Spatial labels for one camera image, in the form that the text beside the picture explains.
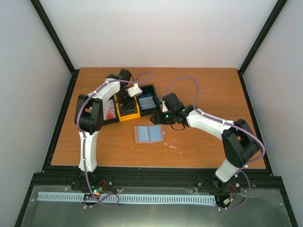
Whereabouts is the yellow card bin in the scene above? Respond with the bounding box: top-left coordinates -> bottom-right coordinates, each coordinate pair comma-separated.
114,94 -> 141,122

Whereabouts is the black card bin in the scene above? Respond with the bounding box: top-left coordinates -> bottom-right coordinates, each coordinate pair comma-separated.
103,99 -> 119,125
136,84 -> 160,117

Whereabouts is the pink leather card holder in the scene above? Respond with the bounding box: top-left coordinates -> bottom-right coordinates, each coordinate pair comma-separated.
134,125 -> 164,144

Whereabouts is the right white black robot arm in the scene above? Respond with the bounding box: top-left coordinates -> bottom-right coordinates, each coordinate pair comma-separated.
150,93 -> 266,191

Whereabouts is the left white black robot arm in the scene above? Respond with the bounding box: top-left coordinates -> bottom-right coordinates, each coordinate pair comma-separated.
75,69 -> 142,173

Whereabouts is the black card stack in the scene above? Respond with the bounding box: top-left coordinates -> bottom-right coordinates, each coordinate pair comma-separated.
119,104 -> 138,116

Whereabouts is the white red card stack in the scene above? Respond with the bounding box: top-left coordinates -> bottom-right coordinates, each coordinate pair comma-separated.
103,99 -> 116,120

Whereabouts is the blue card stack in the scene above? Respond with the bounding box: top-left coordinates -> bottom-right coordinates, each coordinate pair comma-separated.
138,94 -> 156,110

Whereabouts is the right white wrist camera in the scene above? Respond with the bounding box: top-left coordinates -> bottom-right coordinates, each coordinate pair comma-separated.
160,100 -> 168,113

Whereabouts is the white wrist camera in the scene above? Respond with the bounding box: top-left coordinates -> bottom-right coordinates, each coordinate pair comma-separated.
160,100 -> 168,113
127,83 -> 143,97

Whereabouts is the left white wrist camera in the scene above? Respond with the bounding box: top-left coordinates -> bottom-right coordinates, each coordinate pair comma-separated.
127,83 -> 143,97

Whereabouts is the left controller board with wires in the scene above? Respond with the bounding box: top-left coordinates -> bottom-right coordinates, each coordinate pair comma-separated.
91,180 -> 107,196

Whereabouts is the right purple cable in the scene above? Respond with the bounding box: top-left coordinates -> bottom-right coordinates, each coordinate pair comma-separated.
160,76 -> 266,210

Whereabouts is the left black frame post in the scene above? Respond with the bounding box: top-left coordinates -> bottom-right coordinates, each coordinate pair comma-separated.
30,0 -> 80,75

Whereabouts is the black frame post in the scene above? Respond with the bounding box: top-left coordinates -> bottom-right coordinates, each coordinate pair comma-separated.
238,0 -> 288,74
30,0 -> 80,75

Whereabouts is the right connector with wires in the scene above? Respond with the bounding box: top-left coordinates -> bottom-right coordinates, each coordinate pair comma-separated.
223,183 -> 237,207

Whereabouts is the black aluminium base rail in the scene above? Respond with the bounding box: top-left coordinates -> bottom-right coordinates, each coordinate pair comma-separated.
30,166 -> 286,195

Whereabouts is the light blue slotted cable duct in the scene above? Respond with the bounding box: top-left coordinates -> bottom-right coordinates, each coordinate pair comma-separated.
37,192 -> 216,206

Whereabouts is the right black frame post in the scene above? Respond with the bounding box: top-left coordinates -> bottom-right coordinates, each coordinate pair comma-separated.
238,0 -> 288,74

